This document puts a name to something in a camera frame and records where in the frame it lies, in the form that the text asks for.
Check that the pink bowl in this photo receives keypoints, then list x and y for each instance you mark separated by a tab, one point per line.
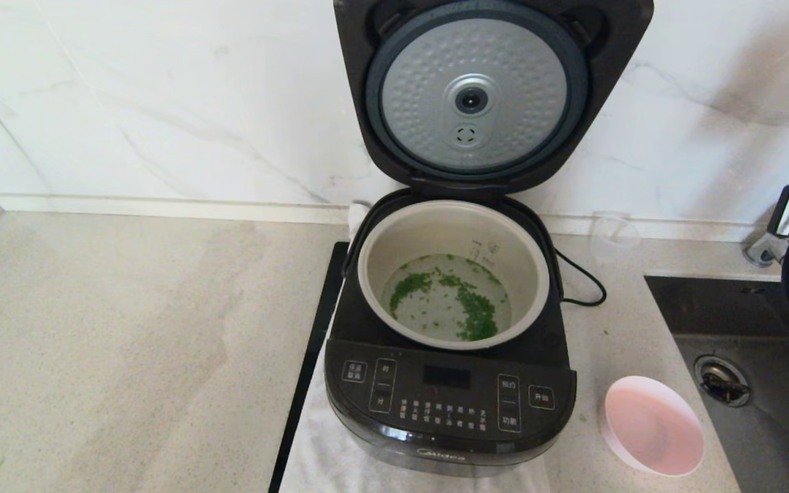
655	428

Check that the chopped green onions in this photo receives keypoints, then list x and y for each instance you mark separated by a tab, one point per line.
473	315

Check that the grey inner cooking pot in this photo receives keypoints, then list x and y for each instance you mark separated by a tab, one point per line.
408	239

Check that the black rice cooker base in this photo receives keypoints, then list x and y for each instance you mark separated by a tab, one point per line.
449	404

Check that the steel sink basin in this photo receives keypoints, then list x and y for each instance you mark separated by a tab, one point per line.
730	308

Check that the round sink drain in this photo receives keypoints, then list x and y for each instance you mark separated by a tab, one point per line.
722	381

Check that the black flat strip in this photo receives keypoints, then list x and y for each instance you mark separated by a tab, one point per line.
312	342

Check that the white cloth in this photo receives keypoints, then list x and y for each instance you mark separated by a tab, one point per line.
319	452

